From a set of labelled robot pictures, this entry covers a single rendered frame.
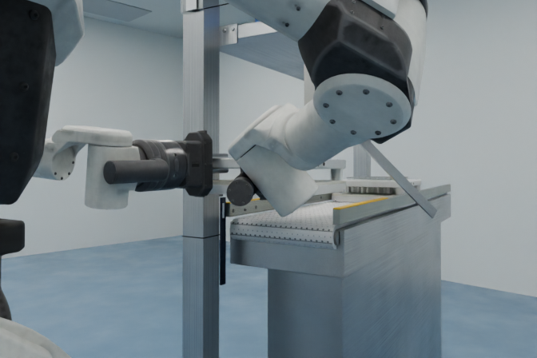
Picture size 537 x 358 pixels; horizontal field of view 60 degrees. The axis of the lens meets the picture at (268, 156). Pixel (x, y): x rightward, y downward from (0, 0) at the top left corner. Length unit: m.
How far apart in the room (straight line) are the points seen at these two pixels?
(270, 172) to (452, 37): 4.08
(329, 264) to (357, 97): 0.68
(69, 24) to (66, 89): 5.75
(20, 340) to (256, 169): 0.31
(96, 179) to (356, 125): 0.46
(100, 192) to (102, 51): 5.80
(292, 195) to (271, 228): 0.44
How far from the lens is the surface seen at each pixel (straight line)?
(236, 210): 1.11
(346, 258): 1.00
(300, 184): 0.60
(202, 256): 1.05
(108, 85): 6.47
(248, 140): 0.57
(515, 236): 4.33
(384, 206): 1.25
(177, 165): 0.79
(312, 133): 0.48
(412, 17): 0.41
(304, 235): 0.99
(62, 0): 0.47
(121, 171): 0.70
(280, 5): 0.35
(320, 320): 1.16
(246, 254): 1.10
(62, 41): 0.50
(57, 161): 0.80
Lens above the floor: 1.05
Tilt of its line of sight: 1 degrees up
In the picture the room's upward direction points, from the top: straight up
